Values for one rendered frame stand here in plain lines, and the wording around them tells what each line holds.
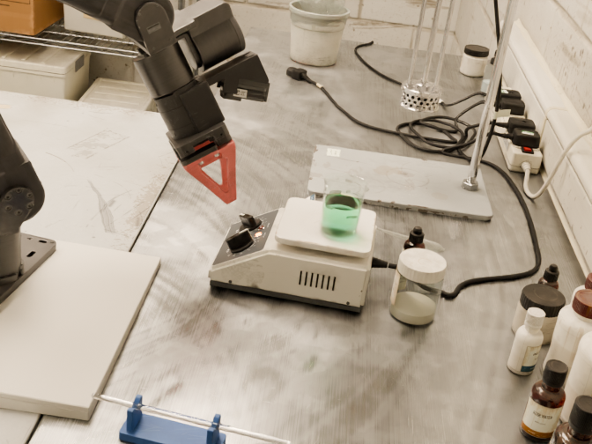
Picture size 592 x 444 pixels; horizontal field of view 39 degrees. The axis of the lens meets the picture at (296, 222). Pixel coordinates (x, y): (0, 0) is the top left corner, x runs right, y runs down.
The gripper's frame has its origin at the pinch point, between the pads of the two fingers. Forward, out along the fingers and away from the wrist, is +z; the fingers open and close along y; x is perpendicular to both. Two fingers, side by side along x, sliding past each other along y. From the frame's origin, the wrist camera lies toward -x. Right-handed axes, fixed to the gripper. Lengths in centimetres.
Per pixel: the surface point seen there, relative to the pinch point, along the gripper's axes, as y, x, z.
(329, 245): -8.2, -7.8, 9.3
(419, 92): 21.4, -35.4, 7.0
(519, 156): 31, -52, 30
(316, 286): -7.4, -4.4, 13.9
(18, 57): 234, 34, -9
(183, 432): -28.0, 15.8, 10.6
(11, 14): 224, 27, -24
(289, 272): -6.3, -2.2, 10.9
